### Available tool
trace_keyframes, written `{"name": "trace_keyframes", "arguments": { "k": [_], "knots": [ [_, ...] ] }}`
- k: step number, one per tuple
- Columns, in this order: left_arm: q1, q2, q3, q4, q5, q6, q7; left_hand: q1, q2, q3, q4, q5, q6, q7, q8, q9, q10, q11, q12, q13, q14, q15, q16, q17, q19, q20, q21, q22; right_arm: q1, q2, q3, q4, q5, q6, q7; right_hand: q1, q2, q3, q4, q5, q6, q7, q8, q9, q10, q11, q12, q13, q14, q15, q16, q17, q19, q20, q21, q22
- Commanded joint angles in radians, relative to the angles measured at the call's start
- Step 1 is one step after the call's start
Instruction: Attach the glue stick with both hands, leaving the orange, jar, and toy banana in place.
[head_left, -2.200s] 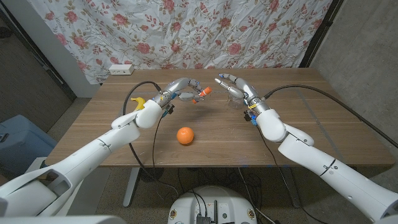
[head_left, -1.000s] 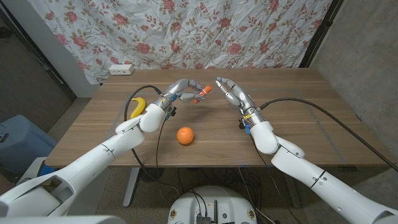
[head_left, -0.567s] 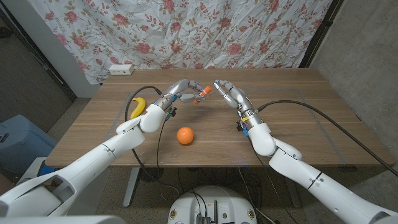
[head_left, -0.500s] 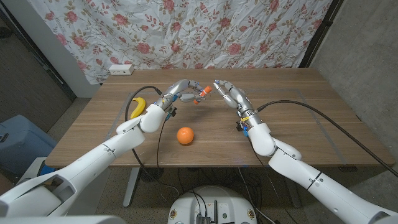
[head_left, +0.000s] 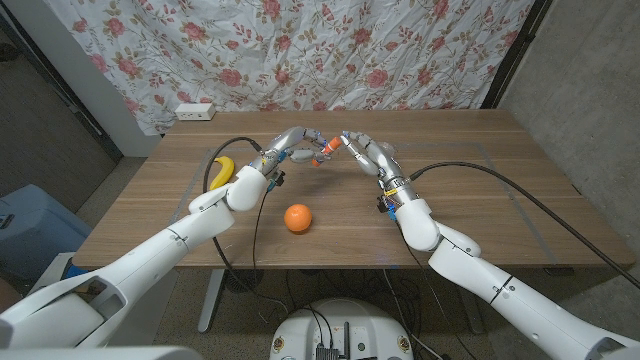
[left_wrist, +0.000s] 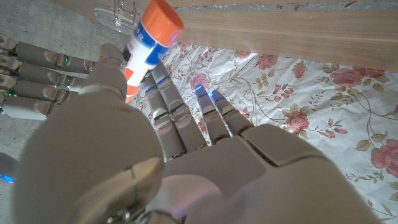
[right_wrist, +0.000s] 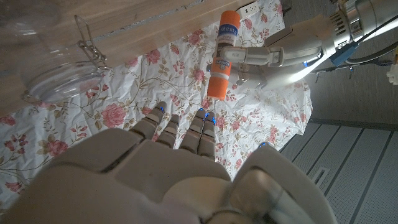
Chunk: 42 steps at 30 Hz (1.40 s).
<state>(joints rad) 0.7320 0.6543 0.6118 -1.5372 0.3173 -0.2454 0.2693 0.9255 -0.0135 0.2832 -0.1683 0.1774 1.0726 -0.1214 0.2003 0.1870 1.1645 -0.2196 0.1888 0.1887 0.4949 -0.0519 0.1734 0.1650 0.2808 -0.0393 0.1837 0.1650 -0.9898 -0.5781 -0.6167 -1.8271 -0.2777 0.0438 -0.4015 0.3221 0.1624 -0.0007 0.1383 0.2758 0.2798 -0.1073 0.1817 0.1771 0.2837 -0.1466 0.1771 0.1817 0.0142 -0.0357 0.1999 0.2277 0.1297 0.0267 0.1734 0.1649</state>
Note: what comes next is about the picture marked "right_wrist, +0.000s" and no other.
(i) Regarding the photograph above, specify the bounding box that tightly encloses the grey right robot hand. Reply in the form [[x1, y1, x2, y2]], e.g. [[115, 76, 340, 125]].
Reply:
[[0, 101, 338, 224]]

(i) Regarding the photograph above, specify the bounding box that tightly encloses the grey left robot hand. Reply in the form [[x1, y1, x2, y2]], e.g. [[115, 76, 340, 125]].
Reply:
[[206, 14, 336, 91]]

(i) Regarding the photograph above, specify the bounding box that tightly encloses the clear glass jar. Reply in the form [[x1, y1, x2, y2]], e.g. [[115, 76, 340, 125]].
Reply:
[[0, 0, 109, 104]]

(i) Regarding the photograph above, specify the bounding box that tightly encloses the white power strip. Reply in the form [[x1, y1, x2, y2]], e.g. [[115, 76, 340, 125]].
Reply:
[[236, 1, 261, 19]]

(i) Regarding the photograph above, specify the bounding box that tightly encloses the black bar with clips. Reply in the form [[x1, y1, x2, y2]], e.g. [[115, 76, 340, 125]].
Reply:
[[309, 59, 395, 84]]

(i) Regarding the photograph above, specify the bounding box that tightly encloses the floral backdrop cloth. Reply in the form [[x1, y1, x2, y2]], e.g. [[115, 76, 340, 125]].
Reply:
[[0, 0, 313, 215]]

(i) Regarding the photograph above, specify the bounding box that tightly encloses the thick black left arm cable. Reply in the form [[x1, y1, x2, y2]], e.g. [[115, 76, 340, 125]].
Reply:
[[344, 40, 398, 65]]

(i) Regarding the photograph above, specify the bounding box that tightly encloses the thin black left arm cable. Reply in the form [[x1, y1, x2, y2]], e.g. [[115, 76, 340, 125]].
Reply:
[[354, 14, 398, 44]]

